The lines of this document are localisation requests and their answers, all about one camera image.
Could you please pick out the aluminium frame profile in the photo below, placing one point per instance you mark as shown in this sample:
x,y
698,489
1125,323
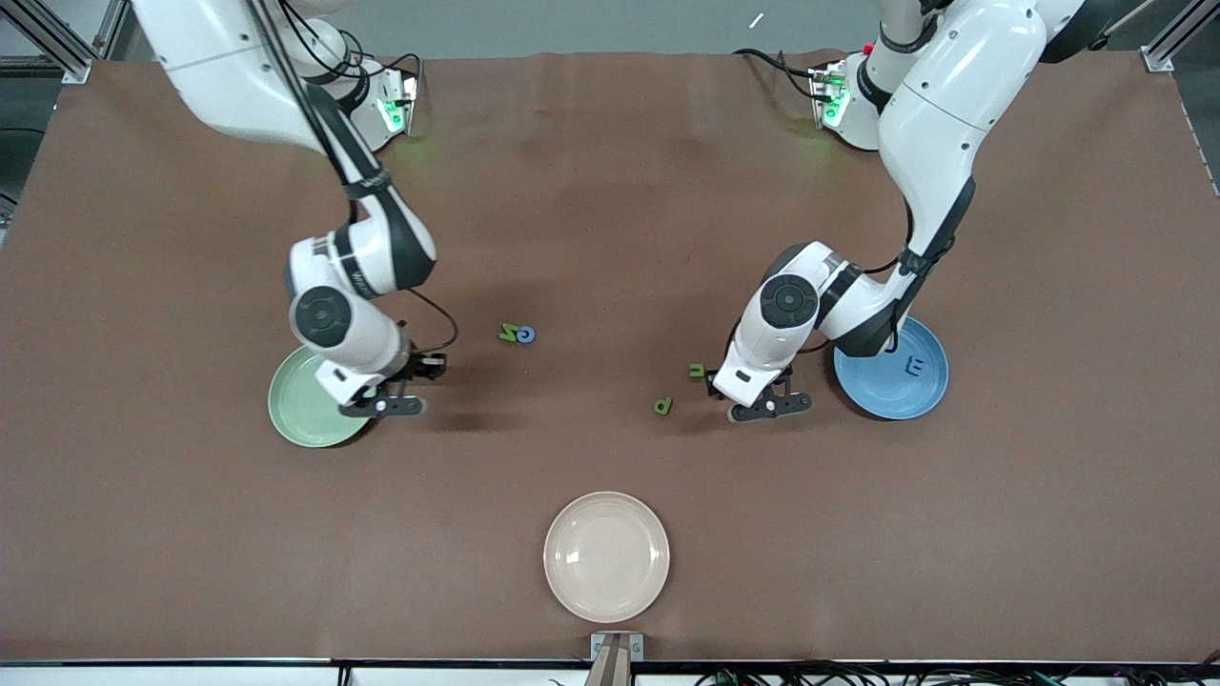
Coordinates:
x,y
67,57
111,29
1158,59

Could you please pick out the green plate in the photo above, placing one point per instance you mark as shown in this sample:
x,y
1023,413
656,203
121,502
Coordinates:
x,y
295,410

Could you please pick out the blue letter m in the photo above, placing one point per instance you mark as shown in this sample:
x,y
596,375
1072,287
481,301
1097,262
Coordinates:
x,y
915,365

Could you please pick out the grey metal bracket plate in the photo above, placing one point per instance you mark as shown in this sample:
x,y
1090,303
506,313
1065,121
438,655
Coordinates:
x,y
599,650

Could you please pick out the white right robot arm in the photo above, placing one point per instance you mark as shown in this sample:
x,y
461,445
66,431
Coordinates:
x,y
229,76

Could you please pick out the blue plate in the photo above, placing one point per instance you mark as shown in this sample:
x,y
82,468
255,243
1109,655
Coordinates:
x,y
886,391

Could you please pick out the aluminium camera post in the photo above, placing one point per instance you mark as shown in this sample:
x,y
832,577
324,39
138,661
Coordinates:
x,y
610,672

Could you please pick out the green letter N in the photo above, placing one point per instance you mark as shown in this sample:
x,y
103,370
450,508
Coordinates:
x,y
509,333

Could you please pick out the brown table mat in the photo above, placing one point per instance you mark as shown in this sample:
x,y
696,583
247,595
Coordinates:
x,y
610,191

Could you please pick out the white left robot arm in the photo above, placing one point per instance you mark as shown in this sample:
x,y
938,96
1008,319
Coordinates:
x,y
953,95

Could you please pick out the beige plate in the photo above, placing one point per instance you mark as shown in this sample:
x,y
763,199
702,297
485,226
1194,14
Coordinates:
x,y
606,557

